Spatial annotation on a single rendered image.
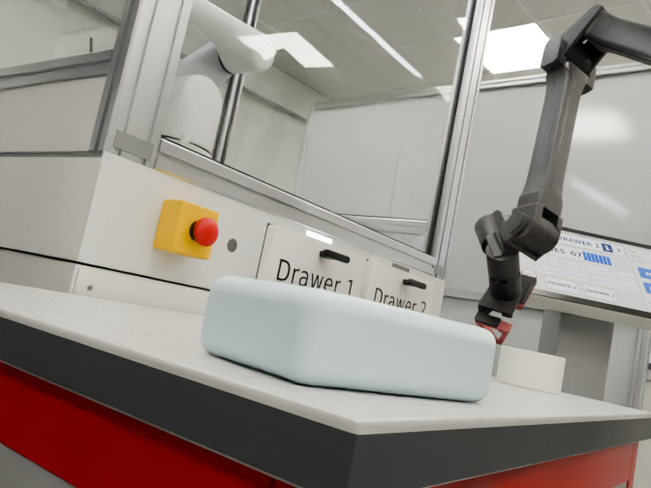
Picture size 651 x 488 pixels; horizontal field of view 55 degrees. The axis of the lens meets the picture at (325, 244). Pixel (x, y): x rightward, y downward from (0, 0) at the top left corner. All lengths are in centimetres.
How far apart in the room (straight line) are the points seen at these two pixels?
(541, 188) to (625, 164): 164
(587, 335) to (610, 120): 119
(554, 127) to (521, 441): 89
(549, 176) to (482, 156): 189
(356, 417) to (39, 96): 89
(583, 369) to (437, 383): 157
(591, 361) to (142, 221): 138
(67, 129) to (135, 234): 18
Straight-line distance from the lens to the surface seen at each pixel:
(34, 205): 96
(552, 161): 117
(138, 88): 89
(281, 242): 105
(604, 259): 196
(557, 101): 125
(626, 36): 124
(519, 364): 72
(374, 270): 129
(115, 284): 87
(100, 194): 85
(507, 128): 303
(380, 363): 30
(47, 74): 104
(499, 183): 294
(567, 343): 188
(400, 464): 25
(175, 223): 87
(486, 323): 119
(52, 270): 88
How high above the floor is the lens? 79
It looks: 7 degrees up
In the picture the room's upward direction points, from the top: 11 degrees clockwise
